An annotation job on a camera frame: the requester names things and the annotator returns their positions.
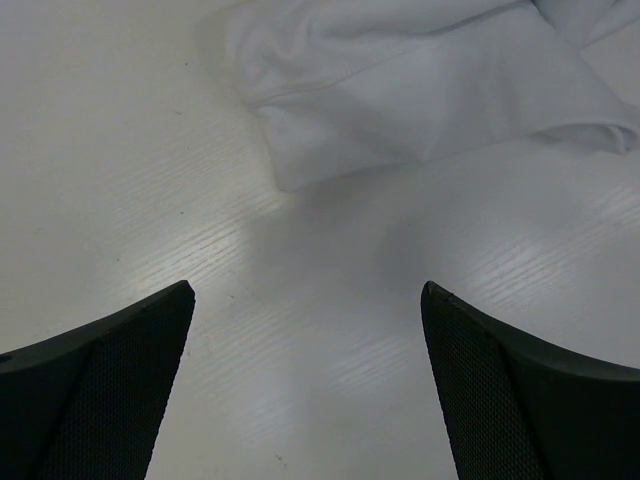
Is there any white skirt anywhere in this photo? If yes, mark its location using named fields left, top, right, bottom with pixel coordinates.
left=217, top=1, right=639, bottom=191

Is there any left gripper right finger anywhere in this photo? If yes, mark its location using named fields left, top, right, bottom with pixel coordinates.
left=421, top=281, right=639, bottom=479

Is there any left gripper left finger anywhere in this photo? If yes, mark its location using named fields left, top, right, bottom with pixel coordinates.
left=1, top=280, right=195, bottom=479

